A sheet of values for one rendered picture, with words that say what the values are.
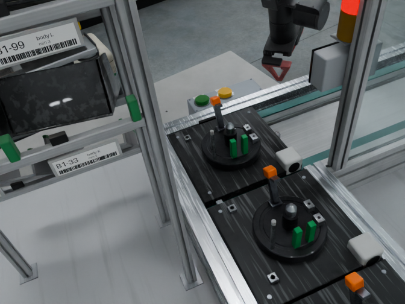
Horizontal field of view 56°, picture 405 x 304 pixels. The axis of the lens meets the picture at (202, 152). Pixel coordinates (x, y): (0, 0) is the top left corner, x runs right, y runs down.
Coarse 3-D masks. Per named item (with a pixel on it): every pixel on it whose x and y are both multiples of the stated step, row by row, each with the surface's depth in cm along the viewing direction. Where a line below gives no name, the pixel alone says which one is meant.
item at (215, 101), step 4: (216, 96) 90; (212, 100) 89; (216, 100) 89; (220, 100) 90; (212, 104) 90; (216, 104) 89; (220, 104) 88; (216, 108) 90; (220, 108) 91; (216, 112) 91; (220, 112) 91; (216, 116) 91; (220, 116) 91; (216, 120) 92; (220, 120) 92; (220, 124) 92
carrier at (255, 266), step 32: (256, 192) 81; (288, 192) 81; (320, 192) 80; (224, 224) 77; (256, 224) 73; (288, 224) 71; (320, 224) 71; (352, 224) 74; (256, 256) 71; (288, 256) 68; (320, 256) 70; (352, 256) 69; (256, 288) 67; (288, 288) 66; (320, 288) 67
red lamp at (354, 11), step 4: (344, 0) 62; (348, 0) 61; (352, 0) 61; (356, 0) 60; (344, 4) 62; (348, 4) 62; (352, 4) 61; (356, 4) 61; (344, 8) 63; (348, 8) 62; (352, 8) 62; (356, 8) 61; (348, 12) 62; (352, 12) 62; (356, 12) 62
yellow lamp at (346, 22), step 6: (342, 12) 64; (342, 18) 64; (348, 18) 63; (354, 18) 62; (342, 24) 65; (348, 24) 64; (354, 24) 63; (342, 30) 65; (348, 30) 64; (342, 36) 66; (348, 36) 65; (348, 42) 66
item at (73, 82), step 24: (24, 72) 59; (48, 72) 47; (72, 72) 48; (96, 72) 48; (0, 96) 47; (24, 96) 48; (48, 96) 48; (72, 96) 49; (96, 96) 49; (24, 120) 49; (48, 120) 49; (72, 120) 50
